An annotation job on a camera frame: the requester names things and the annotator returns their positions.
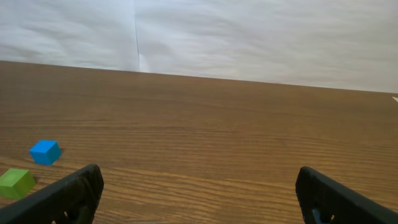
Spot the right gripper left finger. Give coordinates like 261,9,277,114
0,164,105,224

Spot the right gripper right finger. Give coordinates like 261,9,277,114
295,166,398,224

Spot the blue cube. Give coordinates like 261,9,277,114
29,139,62,166

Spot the green cube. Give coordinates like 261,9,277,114
0,168,37,200

